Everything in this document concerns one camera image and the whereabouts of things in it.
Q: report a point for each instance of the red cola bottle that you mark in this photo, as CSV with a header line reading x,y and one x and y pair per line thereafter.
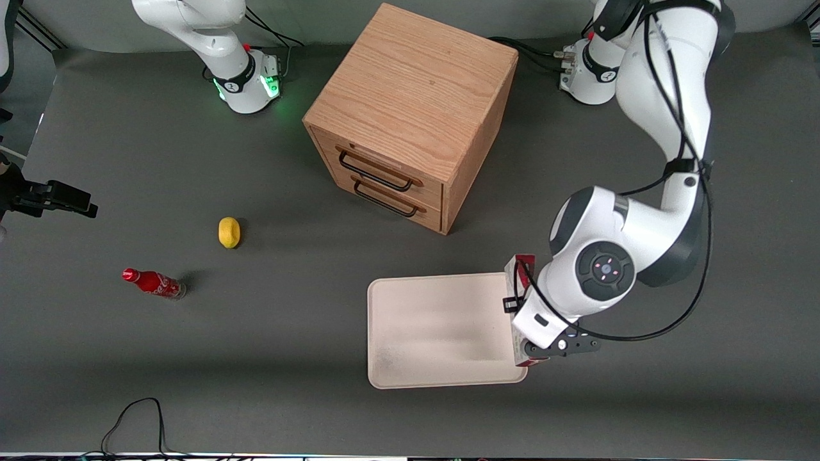
x,y
154,282

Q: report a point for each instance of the wooden drawer cabinet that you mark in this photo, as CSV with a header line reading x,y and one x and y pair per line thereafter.
x,y
416,83

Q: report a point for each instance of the beige plastic tray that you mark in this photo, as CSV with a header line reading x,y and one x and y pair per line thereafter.
x,y
442,330

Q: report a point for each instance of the red cookie box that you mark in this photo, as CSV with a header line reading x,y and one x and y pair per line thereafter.
x,y
512,272

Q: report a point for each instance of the black frame bar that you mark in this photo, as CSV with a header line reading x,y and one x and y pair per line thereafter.
x,y
40,31

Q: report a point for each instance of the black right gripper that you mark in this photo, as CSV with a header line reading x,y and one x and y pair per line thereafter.
x,y
25,194

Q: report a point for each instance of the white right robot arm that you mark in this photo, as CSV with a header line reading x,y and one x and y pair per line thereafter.
x,y
211,38

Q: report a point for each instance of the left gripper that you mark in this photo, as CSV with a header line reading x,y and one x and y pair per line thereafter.
x,y
508,304

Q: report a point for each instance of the yellow lemon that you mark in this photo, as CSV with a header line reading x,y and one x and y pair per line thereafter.
x,y
229,232

